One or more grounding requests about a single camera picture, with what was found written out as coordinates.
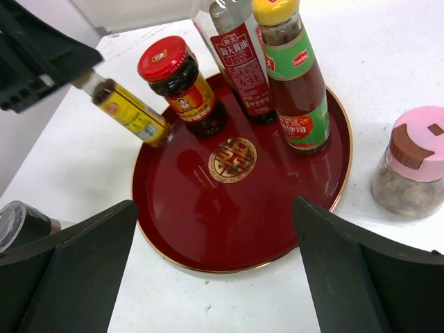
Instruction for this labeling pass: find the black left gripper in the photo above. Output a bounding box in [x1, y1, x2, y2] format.
[1, 1, 103, 114]

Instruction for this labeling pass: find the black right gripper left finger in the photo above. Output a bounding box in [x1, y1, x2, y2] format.
[1, 200, 138, 332]

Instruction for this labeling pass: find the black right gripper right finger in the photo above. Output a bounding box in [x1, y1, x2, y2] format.
[293, 197, 443, 332]

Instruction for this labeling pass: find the yellow label gold cap bottle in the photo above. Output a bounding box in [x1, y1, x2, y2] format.
[71, 69, 171, 147]

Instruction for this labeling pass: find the red lid chili sauce jar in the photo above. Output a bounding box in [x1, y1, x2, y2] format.
[137, 35, 228, 137]

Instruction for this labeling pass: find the tall dark bottle red label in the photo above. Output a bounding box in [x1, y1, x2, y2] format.
[190, 0, 277, 124]

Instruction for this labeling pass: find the yellow cap red sauce bottle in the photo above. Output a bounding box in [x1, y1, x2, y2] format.
[252, 0, 330, 154]

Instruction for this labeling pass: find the clear grinder with black top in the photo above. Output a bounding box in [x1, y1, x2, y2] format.
[1, 200, 74, 253]

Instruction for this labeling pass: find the pink lid spice jar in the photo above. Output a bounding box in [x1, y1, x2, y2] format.
[372, 106, 443, 219]

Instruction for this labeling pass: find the red round lacquer tray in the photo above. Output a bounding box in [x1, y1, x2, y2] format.
[132, 74, 353, 274]

